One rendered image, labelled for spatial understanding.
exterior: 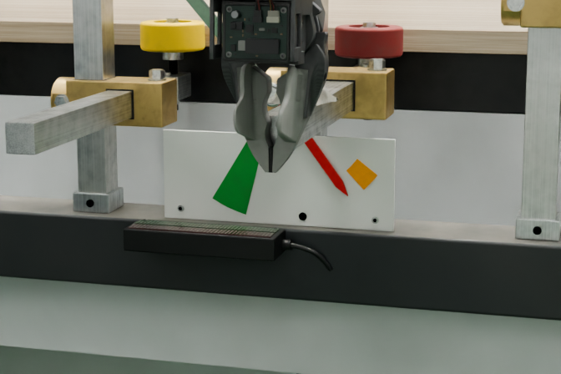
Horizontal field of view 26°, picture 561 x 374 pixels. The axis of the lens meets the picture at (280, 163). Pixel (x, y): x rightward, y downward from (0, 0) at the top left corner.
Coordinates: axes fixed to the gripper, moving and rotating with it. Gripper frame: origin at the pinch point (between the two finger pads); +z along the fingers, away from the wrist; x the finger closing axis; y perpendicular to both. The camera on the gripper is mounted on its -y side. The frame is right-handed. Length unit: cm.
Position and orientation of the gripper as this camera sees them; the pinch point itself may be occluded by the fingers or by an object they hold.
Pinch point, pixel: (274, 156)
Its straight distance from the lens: 104.2
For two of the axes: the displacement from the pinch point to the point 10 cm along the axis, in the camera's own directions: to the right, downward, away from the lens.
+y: -2.7, 1.4, -9.5
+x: 9.6, 0.5, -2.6
